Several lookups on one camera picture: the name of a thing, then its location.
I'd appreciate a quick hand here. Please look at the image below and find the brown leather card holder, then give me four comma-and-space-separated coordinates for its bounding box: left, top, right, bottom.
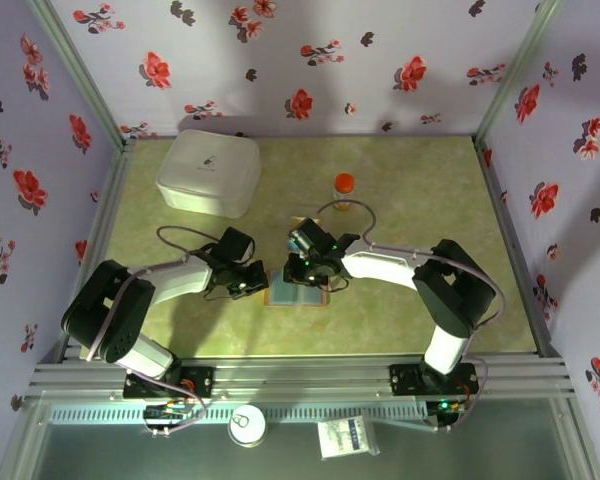
263, 268, 332, 308

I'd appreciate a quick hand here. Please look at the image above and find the orange-capped pill bottle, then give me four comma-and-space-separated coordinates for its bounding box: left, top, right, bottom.
332, 172, 356, 212

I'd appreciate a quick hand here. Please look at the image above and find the white medicine storage case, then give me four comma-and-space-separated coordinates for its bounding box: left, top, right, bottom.
154, 128, 262, 220

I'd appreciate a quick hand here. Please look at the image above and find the silver tin can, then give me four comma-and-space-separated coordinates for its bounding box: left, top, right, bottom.
228, 403, 268, 448

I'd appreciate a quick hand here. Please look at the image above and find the small controller circuit board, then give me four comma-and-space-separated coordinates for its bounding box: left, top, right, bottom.
143, 398, 194, 437
427, 396, 467, 434

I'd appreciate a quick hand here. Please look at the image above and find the clear bag with paper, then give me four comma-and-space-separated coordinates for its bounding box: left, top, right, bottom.
317, 415, 382, 461

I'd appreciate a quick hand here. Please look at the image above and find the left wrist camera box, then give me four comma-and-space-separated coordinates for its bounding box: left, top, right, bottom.
219, 226, 257, 264

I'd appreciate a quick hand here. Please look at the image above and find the grey aluminium front rail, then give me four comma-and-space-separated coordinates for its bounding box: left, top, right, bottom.
27, 355, 579, 402

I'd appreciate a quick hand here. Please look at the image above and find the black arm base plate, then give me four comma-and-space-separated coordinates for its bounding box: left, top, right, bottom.
123, 366, 216, 401
389, 363, 481, 397

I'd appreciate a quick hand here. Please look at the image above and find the grey slotted cable duct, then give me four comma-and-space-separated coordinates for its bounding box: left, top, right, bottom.
47, 403, 432, 427

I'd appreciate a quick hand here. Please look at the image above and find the grey aluminium side rail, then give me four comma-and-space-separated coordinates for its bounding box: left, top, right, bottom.
472, 135, 565, 359
59, 138, 137, 362

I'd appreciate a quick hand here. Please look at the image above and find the grey aluminium frame post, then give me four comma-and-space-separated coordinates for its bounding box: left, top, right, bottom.
27, 0, 137, 151
472, 0, 567, 146

